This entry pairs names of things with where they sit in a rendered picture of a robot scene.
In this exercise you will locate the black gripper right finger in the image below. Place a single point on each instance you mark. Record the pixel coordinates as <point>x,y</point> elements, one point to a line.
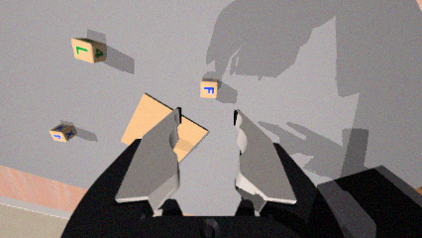
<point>278,188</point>

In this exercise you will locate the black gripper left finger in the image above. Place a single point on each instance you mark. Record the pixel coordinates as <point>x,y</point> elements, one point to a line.
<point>134,187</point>

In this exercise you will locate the tan flat mat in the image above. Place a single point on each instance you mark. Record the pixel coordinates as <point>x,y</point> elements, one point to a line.
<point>149,112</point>

